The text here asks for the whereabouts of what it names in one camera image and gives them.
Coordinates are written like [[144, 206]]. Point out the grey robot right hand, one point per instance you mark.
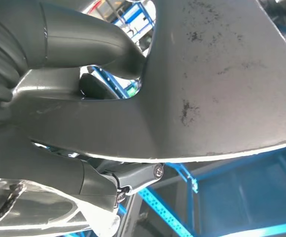
[[84, 39]]

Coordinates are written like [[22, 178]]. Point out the blue metal shelf rack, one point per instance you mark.
[[162, 209]]

